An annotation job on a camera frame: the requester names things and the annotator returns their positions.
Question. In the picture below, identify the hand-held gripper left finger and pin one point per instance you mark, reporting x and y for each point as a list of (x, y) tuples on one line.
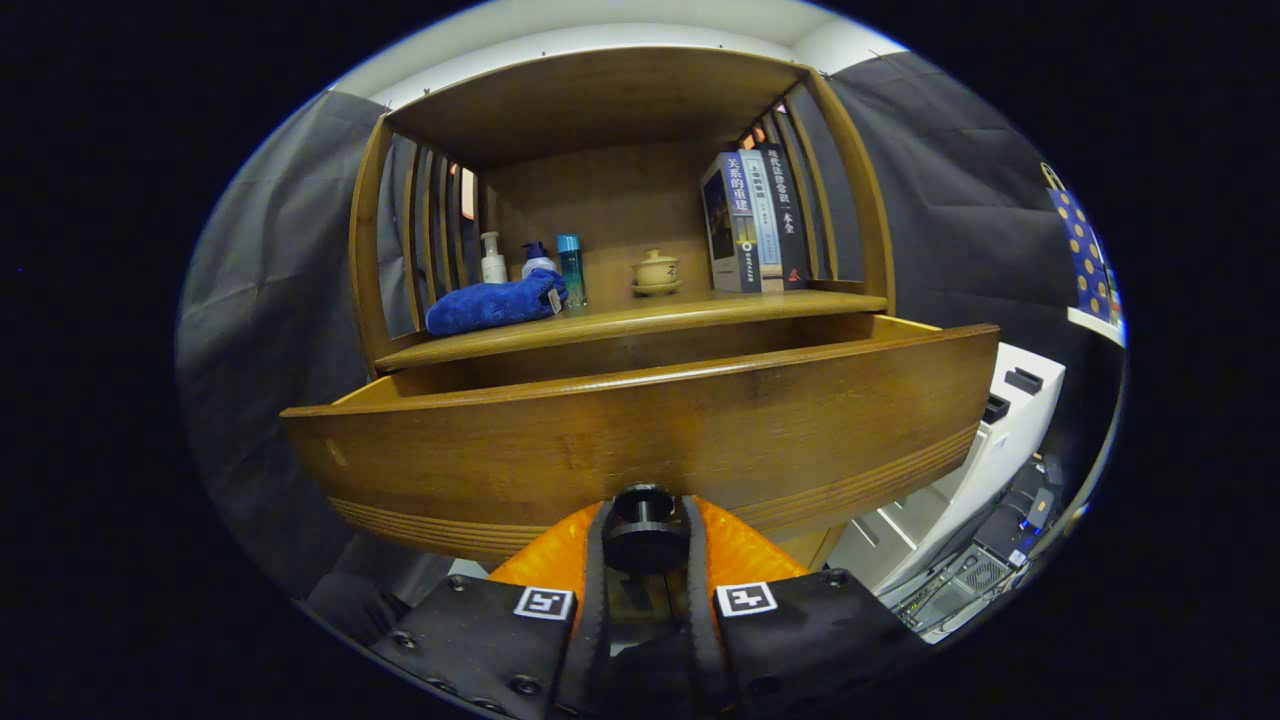
[(592, 620)]

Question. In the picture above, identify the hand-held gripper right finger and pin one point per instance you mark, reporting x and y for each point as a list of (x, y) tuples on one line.
[(700, 620)]

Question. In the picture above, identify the wooden drawer with black knob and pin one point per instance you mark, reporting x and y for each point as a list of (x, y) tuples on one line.
[(650, 430)]

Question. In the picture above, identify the wooden countertop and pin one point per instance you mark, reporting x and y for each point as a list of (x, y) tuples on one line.
[(640, 315)]

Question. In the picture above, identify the wooden cabinet with slatted sides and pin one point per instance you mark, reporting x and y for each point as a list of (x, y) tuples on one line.
[(600, 100)]

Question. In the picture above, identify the grey computer case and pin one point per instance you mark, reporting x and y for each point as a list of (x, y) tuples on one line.
[(965, 585)]

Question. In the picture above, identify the blue folded towel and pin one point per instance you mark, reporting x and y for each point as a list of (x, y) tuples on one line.
[(490, 305)]

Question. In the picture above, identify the teal clear bottle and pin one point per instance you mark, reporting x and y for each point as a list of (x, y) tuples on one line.
[(572, 270)]

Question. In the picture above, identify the yellow lidded tea cup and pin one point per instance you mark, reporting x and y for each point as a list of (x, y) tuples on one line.
[(656, 272)]

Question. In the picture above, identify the white lotion bottle blue cap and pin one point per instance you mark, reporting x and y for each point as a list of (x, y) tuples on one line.
[(538, 264)]

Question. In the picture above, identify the white pump bottle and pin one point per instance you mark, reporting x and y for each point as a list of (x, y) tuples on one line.
[(493, 265)]

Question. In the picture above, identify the book with blue spine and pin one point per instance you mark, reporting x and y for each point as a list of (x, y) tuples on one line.
[(725, 225)]

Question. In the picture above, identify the black backdrop cloth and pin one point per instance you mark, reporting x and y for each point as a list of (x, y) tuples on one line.
[(260, 300)]

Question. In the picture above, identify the white shelf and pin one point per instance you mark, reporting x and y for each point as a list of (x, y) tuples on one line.
[(1095, 325)]

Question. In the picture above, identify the blue gold-dotted gift bag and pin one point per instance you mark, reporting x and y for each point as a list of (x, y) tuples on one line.
[(1085, 250)]

